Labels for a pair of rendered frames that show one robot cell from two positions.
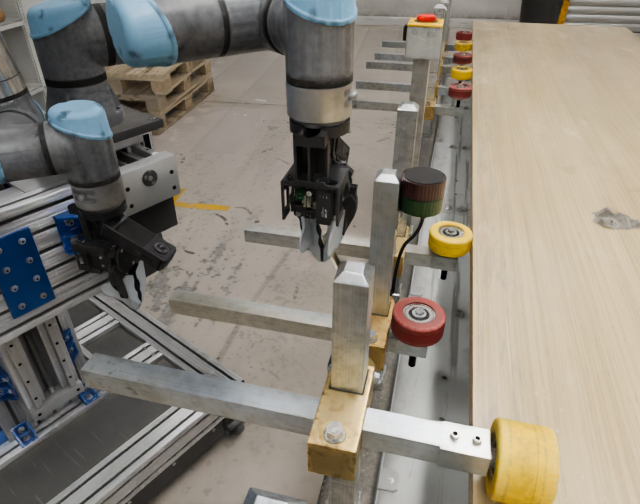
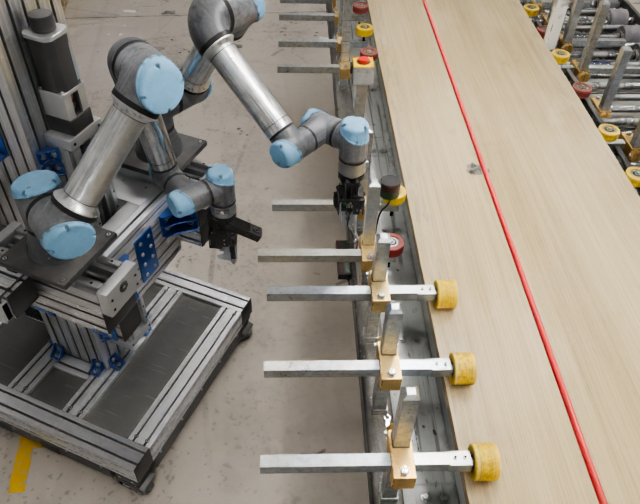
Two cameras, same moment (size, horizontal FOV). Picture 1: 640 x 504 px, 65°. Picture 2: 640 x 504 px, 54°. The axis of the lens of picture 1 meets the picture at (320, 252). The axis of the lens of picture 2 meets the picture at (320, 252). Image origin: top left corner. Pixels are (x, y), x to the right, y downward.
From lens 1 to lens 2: 122 cm
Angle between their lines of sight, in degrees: 17
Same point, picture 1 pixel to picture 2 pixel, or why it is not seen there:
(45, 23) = not seen: hidden behind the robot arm
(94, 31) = not seen: hidden behind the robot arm
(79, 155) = (225, 194)
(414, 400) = not seen: hidden behind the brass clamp
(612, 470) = (477, 291)
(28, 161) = (205, 202)
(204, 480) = (236, 370)
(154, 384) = (302, 293)
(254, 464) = (266, 353)
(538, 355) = (446, 252)
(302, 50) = (351, 154)
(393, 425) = (399, 289)
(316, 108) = (355, 172)
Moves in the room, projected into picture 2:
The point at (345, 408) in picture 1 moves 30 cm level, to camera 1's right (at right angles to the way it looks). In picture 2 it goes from (381, 287) to (480, 267)
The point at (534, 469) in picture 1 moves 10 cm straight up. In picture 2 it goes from (450, 293) to (456, 268)
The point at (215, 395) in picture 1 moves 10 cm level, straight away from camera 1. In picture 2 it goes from (328, 292) to (309, 270)
